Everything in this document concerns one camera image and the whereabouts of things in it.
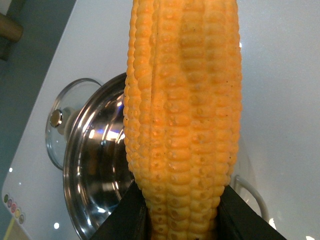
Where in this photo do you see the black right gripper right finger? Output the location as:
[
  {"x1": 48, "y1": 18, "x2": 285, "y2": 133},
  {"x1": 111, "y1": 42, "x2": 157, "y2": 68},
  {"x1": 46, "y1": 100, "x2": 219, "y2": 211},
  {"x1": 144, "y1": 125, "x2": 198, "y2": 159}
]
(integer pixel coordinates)
[{"x1": 217, "y1": 186, "x2": 285, "y2": 240}]

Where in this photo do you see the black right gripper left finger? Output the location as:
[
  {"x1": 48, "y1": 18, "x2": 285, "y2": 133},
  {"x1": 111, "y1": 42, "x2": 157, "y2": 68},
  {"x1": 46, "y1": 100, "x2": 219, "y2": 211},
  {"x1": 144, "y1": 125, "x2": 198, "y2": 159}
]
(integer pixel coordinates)
[{"x1": 91, "y1": 181, "x2": 150, "y2": 240}]

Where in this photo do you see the glass pot lid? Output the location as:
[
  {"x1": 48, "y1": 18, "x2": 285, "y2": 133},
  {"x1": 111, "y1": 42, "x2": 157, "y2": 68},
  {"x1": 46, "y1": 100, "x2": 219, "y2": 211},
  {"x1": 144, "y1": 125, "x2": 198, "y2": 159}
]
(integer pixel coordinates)
[{"x1": 45, "y1": 78, "x2": 102, "y2": 170}]

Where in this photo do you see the yellow corn cob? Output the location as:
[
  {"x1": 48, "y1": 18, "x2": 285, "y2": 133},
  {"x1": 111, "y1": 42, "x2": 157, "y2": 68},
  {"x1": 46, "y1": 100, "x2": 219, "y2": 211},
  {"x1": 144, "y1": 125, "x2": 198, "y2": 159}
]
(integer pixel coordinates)
[{"x1": 123, "y1": 0, "x2": 242, "y2": 240}]

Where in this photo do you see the beige electric cooking pot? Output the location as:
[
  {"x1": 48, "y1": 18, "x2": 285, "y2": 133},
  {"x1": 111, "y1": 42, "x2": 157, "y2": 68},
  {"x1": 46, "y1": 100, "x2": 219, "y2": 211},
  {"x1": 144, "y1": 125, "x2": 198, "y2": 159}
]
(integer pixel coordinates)
[{"x1": 62, "y1": 72, "x2": 270, "y2": 240}]

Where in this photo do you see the table control button panel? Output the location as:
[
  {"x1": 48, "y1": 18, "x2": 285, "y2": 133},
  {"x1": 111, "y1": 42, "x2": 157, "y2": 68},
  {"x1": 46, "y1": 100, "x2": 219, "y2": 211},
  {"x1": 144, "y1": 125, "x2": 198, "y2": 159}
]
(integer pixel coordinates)
[{"x1": 2, "y1": 192, "x2": 26, "y2": 225}]

